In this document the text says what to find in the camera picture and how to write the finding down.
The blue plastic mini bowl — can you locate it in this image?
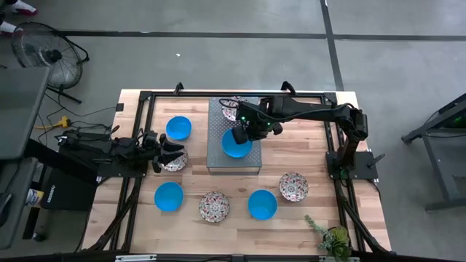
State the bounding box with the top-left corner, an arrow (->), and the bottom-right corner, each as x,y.
154,181 -> 185,213
248,188 -> 278,221
165,115 -> 193,141
221,127 -> 254,159

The black aluminium table frame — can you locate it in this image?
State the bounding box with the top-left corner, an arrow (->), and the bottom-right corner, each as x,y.
87,80 -> 392,262

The floral patterned mini bowl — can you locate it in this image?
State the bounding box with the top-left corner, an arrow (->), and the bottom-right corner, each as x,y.
279,172 -> 309,202
159,147 -> 189,172
221,96 -> 252,123
198,191 -> 231,223

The person's foot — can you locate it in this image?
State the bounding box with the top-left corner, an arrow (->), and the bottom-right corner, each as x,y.
0,20 -> 19,36
9,0 -> 39,16

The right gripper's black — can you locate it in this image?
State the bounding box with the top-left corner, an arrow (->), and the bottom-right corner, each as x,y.
232,122 -> 283,146

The black floor fan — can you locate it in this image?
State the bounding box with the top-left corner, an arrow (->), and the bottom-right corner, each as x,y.
12,20 -> 90,105

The silver frame bracket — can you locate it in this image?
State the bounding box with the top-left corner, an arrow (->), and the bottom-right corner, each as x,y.
115,254 -> 157,262
319,255 -> 360,262

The yellow labelled can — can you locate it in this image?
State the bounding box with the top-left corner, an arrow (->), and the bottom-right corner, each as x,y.
25,188 -> 45,207

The black box with white lettering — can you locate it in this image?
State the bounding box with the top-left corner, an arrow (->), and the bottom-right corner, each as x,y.
39,169 -> 98,212

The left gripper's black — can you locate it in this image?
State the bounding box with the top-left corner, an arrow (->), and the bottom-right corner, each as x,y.
143,130 -> 187,175

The grey desk top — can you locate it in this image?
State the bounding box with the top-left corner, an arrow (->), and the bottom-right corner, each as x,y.
0,156 -> 39,250
0,67 -> 51,161

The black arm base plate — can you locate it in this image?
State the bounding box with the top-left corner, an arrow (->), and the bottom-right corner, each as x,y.
325,150 -> 386,180
95,159 -> 149,179

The small green potted plant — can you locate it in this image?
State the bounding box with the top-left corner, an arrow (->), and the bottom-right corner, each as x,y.
304,214 -> 353,262

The yellow power cord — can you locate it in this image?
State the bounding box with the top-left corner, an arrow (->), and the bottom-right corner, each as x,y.
34,115 -> 72,130

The grey perforated metal riser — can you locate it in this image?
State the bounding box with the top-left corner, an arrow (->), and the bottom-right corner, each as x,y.
206,96 -> 263,176

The dark grey metal stand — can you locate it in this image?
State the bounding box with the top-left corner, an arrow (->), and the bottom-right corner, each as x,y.
400,92 -> 466,213

